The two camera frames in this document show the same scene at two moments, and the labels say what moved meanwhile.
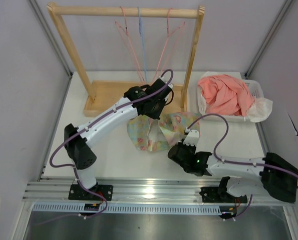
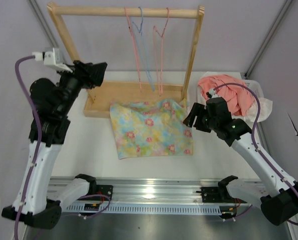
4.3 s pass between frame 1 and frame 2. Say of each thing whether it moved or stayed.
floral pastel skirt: moved
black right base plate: stayed
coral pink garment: stayed
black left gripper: moved
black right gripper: moved
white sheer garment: stayed
